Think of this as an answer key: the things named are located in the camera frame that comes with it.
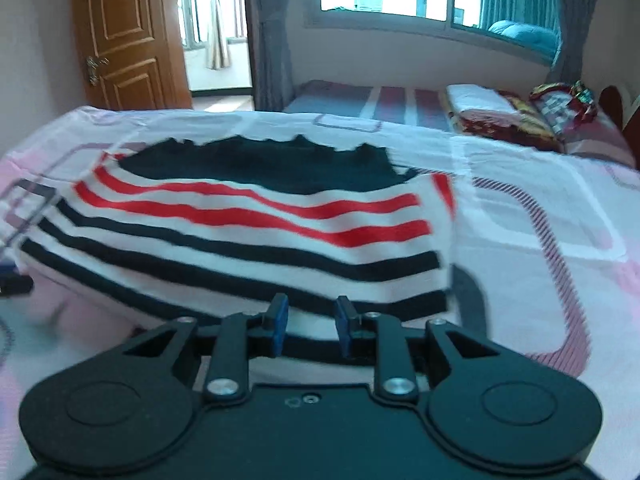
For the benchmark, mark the grey curtain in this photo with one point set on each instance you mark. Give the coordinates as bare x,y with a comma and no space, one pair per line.
270,35
580,15

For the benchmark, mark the brown wooden door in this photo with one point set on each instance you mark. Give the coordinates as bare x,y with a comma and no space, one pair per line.
130,35

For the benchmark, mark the red scalloped headboard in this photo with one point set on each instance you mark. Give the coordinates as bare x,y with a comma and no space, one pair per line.
622,110

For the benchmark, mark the folded white blanket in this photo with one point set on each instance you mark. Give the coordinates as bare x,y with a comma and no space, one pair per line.
477,97

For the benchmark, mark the plaid pillow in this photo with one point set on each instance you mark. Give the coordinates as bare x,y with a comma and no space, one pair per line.
565,107

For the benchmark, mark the teal quilt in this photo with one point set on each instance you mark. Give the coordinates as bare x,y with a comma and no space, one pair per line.
525,40

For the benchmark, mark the white sheer curtain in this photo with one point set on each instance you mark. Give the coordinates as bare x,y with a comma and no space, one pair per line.
219,15

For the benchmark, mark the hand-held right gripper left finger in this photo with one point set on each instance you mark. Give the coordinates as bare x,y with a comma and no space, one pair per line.
279,320

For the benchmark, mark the striped knit sweater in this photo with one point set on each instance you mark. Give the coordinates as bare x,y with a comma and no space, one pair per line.
240,230

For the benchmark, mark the maroon striped bed sheet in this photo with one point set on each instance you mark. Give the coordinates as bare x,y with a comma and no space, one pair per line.
380,102

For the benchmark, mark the red yellow printed blanket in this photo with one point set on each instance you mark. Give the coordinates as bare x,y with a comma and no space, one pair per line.
510,125

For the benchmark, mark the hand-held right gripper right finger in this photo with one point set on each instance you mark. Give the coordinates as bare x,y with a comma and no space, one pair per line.
344,325

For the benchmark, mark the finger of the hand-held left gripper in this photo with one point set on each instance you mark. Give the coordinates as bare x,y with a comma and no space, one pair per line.
6,266
15,285

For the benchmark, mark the pastel printed bed sheet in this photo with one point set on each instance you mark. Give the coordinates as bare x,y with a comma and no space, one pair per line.
525,240

